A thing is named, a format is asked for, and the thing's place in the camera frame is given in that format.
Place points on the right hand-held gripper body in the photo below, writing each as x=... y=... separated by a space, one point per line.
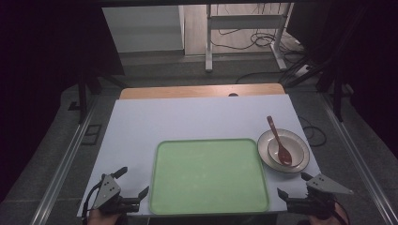
x=325 y=186

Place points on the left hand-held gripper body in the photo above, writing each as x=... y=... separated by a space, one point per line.
x=108 y=190

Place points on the person's left hand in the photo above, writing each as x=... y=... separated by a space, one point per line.
x=100 y=218

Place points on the person's right hand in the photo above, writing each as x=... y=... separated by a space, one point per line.
x=328 y=221

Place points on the small white bowl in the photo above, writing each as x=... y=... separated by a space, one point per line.
x=295 y=150

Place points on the red spoon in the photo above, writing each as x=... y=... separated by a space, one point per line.
x=283 y=154

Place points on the dark floor socket plate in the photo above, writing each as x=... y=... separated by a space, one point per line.
x=91 y=135

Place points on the white plate with dark rim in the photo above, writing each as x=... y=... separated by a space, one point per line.
x=264 y=150

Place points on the green plastic tray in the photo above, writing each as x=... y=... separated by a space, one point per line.
x=208 y=178

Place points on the black metal stand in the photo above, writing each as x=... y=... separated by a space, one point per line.
x=338 y=100
x=82 y=100

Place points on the white board sheet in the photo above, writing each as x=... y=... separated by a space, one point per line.
x=187 y=118

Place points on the white power strip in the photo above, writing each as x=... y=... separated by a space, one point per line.
x=302 y=71

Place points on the wooden table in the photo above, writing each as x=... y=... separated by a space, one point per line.
x=194 y=91

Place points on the white panel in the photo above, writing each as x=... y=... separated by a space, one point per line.
x=140 y=29

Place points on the aluminium rail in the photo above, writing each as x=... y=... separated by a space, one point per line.
x=359 y=162
x=62 y=168

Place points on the white metal desk frame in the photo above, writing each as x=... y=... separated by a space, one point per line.
x=208 y=47

